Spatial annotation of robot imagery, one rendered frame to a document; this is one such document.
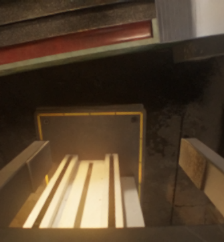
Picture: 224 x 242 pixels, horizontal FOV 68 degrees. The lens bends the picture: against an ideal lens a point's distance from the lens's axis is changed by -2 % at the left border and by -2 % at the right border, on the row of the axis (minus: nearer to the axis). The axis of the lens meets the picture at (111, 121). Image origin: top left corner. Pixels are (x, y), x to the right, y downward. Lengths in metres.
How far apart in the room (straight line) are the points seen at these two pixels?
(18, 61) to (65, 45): 0.15
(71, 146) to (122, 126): 0.35
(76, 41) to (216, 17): 0.40
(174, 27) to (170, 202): 1.57
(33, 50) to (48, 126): 0.64
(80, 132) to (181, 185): 1.10
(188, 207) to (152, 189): 0.43
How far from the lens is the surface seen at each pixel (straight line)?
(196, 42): 0.71
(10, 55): 0.62
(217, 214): 1.85
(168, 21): 0.56
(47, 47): 0.57
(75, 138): 1.11
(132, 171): 1.20
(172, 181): 1.71
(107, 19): 0.53
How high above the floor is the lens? 1.34
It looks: 76 degrees down
